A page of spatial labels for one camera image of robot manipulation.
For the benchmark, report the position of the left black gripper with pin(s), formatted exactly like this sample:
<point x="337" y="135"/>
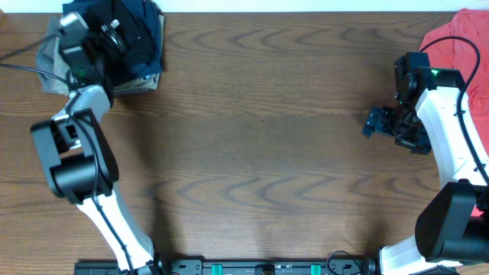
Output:
<point x="102" y="34"/>

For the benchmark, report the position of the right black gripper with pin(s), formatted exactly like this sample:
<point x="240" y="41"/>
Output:
<point x="382" y="124"/>

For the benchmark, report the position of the black t-shirt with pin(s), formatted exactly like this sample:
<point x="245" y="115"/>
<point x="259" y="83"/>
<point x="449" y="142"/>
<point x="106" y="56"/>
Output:
<point x="133" y="31"/>

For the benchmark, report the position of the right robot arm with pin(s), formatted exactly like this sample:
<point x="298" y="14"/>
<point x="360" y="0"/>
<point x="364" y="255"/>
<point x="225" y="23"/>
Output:
<point x="432" y="117"/>

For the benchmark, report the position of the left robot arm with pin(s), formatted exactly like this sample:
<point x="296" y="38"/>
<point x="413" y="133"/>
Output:
<point x="75" y="156"/>

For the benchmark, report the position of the folded navy blue garment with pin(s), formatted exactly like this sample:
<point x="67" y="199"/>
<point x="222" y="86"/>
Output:
<point x="141" y="9"/>

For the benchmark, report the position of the folded grey garment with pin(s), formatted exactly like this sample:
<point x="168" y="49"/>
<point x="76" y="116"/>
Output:
<point x="45" y="57"/>

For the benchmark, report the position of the folded beige garment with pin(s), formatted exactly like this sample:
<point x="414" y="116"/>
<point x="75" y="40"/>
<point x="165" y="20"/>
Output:
<point x="129" y="83"/>

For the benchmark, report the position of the red t-shirt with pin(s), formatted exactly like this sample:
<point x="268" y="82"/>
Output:
<point x="456" y="54"/>

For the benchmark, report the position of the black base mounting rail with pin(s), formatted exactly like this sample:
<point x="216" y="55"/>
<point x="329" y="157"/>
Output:
<point x="339" y="262"/>

